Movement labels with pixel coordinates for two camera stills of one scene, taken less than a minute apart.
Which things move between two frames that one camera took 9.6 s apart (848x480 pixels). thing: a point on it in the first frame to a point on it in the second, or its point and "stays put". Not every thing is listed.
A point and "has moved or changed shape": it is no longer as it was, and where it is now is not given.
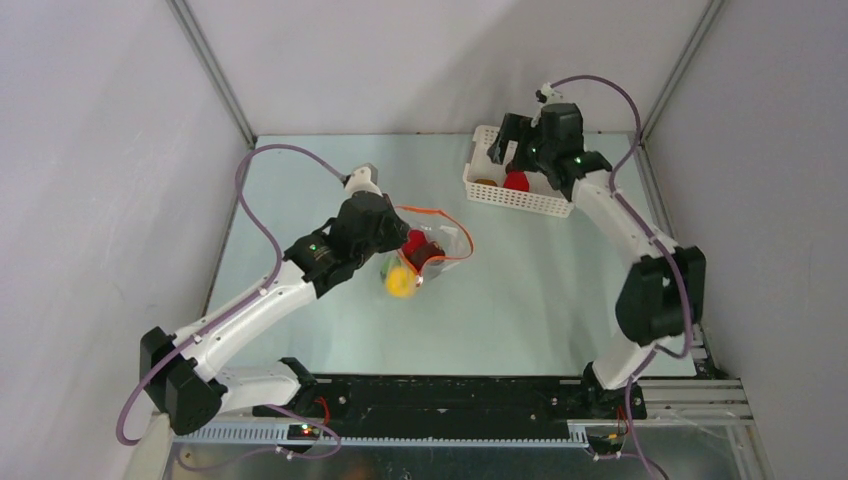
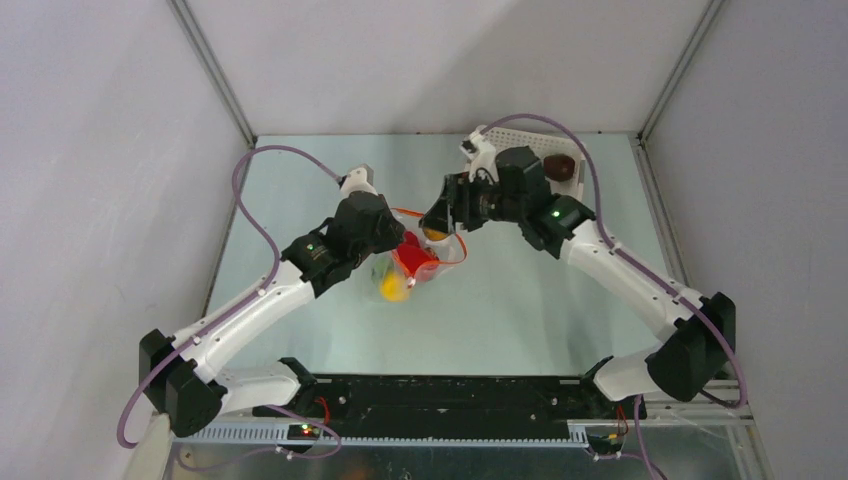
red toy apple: x=415 y=245 stays put
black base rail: x=457 y=399 stays put
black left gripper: x=398 y=229 stays put
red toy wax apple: x=517 y=180 has moved or changed shape
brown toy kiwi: x=484 y=181 has moved or changed shape
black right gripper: x=515 y=132 to x=451 y=204
